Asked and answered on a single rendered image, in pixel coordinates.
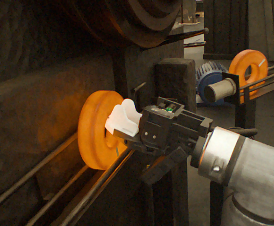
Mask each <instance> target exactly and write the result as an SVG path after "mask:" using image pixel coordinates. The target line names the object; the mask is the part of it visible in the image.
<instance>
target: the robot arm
mask: <svg viewBox="0 0 274 226"><path fill-rule="evenodd" d="M164 101H165V102H168V103H171V104H174V105H176V109H175V112H173V109H171V108H168V107H167V108H166V109H165V104H164V103H163V102H164ZM212 123H213V120H212V119H209V118H206V117H203V116H201V115H198V114H194V113H192V112H189V111H187V110H185V109H184V105H181V104H178V103H176V102H173V101H170V100H166V99H164V98H162V97H158V102H157V106H155V105H153V106H151V105H148V106H147V107H145V109H143V114H142V115H141V114H139V113H137V112H136V109H135V105H134V102H133V101H132V100H129V99H125V100H124V101H123V102H122V104H121V105H116V106H115V107H114V109H113V111H112V113H111V115H110V116H109V117H108V119H107V121H106V125H105V127H106V129H107V130H108V131H109V132H110V133H111V134H113V136H114V138H115V139H117V140H119V141H120V142H121V143H122V144H124V145H125V146H127V147H129V148H132V149H136V150H138V151H140V152H142V153H146V154H150V155H153V156H160V157H159V158H158V159H157V160H155V161H154V162H153V161H151V162H150V163H149V164H148V165H147V166H146V167H145V168H144V170H143V171H142V172H143V173H142V174H141V176H140V179H141V180H142V181H143V182H144V183H145V184H146V185H147V186H148V187H149V186H150V185H151V184H155V183H156V182H158V181H159V180H160V179H161V178H162V177H163V175H165V174H166V173H167V172H168V171H170V170H172V169H173V168H174V167H176V166H177V165H178V164H179V163H180V162H182V161H183V160H185V159H186V158H187V157H188V156H189V155H191V156H192V157H191V161H190V166H192V167H194V168H197V169H198V174H199V175H200V176H202V177H204V178H207V179H209V180H212V181H214V182H217V183H219V184H222V185H223V186H224V187H223V195H224V197H223V208H222V218H221V226H274V147H272V146H269V145H266V144H264V143H260V142H257V141H255V140H252V139H249V138H245V137H244V136H242V135H240V134H238V133H235V132H232V131H229V130H226V129H223V128H220V127H216V128H214V130H213V131H212V130H210V129H211V127H212ZM137 134H139V135H137Z"/></svg>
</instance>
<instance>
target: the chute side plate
mask: <svg viewBox="0 0 274 226"><path fill-rule="evenodd" d="M159 157H160V156H153V155H150V154H146V153H142V152H140V151H138V150H136V149H133V151H132V152H131V153H130V154H129V155H128V156H127V157H126V159H125V160H124V161H123V162H122V163H121V165H120V166H119V168H118V169H116V171H115V172H114V173H113V174H112V176H111V177H110V178H109V179H108V181H107V182H106V183H105V184H104V185H103V186H102V187H101V189H100V190H99V191H98V193H97V194H96V195H95V196H94V198H93V199H91V201H90V203H89V204H88V205H87V206H86V207H85V208H84V209H83V211H82V212H81V213H80V214H79V215H78V217H77V218H76V219H75V220H74V221H73V223H72V224H71V226H111V225H112V224H113V222H114V221H115V219H116V218H117V216H119V214H120V212H121V211H122V209H123V208H124V206H125V205H126V204H127V202H128V200H129V199H130V198H131V197H132V195H133V194H134V192H135V191H136V189H137V188H138V186H139V185H140V183H141V182H142V180H141V179H140V176H141V174H142V173H143V172H142V171H143V170H144V168H145V167H146V166H147V165H148V164H149V163H150V162H151V161H153V162H154V161H155V160H157V159H158V158H159Z"/></svg>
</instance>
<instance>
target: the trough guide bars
mask: <svg viewBox="0 0 274 226"><path fill-rule="evenodd" d="M272 69H274V66H271V67H268V69H267V71H269V70H272ZM250 76H251V75H248V76H245V77H244V79H245V80H246V79H249V78H250ZM271 78H274V71H271V72H269V73H267V76H266V77H264V78H261V79H259V80H256V81H254V82H251V83H248V84H246V85H244V86H242V87H240V91H241V90H243V92H241V93H240V96H244V103H245V104H247V103H250V92H253V91H255V90H257V89H260V88H263V87H266V86H268V85H269V84H272V83H274V79H273V80H270V81H267V82H265V83H263V84H260V85H259V86H256V87H253V88H251V89H249V87H251V86H254V85H255V84H258V83H261V82H263V81H266V80H268V79H271Z"/></svg>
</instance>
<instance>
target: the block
mask: <svg viewBox="0 0 274 226"><path fill-rule="evenodd" d="M156 68H157V85H158V97H162V98H166V99H177V103H178V104H181V105H184V109H185V110H187V111H189V112H192V113H194V114H196V63H195V61H194V60H193V59H188V58H166V59H164V60H162V61H160V62H158V63H157V65H156Z"/></svg>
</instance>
